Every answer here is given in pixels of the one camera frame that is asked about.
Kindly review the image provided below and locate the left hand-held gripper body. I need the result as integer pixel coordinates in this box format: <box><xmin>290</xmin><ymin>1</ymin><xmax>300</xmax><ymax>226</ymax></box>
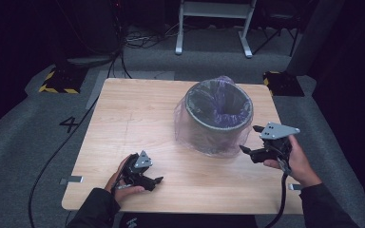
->
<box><xmin>118</xmin><ymin>149</ymin><xmax>158</xmax><ymax>192</ymax></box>

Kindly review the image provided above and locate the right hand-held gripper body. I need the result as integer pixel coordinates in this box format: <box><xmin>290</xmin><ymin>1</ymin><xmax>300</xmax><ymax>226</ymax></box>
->
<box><xmin>249</xmin><ymin>122</ymin><xmax>301</xmax><ymax>164</ymax></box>

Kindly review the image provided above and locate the purple plastic trash bag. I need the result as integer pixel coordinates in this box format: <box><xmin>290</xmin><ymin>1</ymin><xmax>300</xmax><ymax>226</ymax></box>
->
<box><xmin>173</xmin><ymin>75</ymin><xmax>256</xmax><ymax>159</ymax></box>

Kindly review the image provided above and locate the green plastic bin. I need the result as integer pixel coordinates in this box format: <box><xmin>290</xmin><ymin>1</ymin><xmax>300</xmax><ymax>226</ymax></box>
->
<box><xmin>182</xmin><ymin>79</ymin><xmax>255</xmax><ymax>154</ymax></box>

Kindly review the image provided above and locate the person's left hand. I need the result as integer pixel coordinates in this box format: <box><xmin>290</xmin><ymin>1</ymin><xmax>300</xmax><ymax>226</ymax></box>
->
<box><xmin>104</xmin><ymin>155</ymin><xmax>146</xmax><ymax>204</ymax></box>

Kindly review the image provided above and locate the person's right hand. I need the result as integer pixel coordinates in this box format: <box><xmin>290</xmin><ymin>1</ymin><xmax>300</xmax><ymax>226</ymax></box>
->
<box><xmin>262</xmin><ymin>135</ymin><xmax>323</xmax><ymax>188</ymax></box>

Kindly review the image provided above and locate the black yellow striped base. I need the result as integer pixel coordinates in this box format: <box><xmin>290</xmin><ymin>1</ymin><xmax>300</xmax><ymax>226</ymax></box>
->
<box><xmin>38</xmin><ymin>66</ymin><xmax>88</xmax><ymax>95</ymax></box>
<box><xmin>262</xmin><ymin>70</ymin><xmax>306</xmax><ymax>98</ymax></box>

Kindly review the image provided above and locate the person's dark clothing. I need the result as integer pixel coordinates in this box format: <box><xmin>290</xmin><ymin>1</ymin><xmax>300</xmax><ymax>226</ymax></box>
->
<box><xmin>119</xmin><ymin>212</ymin><xmax>259</xmax><ymax>228</ymax></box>

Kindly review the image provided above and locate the black tripod stand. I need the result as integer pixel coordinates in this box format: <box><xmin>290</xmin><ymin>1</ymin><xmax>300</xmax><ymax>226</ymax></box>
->
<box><xmin>251</xmin><ymin>18</ymin><xmax>300</xmax><ymax>58</ymax></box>

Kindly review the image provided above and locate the grey column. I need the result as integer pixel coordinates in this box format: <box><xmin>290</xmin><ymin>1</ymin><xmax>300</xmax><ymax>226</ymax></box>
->
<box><xmin>285</xmin><ymin>0</ymin><xmax>347</xmax><ymax>77</ymax></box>

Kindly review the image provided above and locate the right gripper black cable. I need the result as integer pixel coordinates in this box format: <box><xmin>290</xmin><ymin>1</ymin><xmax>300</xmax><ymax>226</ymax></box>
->
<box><xmin>263</xmin><ymin>161</ymin><xmax>295</xmax><ymax>228</ymax></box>

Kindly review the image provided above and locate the long black floor cable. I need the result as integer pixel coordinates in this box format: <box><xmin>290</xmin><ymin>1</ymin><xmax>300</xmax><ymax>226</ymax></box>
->
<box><xmin>28</xmin><ymin>94</ymin><xmax>101</xmax><ymax>228</ymax></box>

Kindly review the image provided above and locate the bundle of floor cables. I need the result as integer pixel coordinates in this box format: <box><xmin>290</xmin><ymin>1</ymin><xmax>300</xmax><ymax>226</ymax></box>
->
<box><xmin>123</xmin><ymin>24</ymin><xmax>179</xmax><ymax>50</ymax></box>

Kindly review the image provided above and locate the white desk frame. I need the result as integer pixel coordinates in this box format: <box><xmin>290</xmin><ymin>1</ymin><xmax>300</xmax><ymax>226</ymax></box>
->
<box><xmin>174</xmin><ymin>0</ymin><xmax>259</xmax><ymax>60</ymax></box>

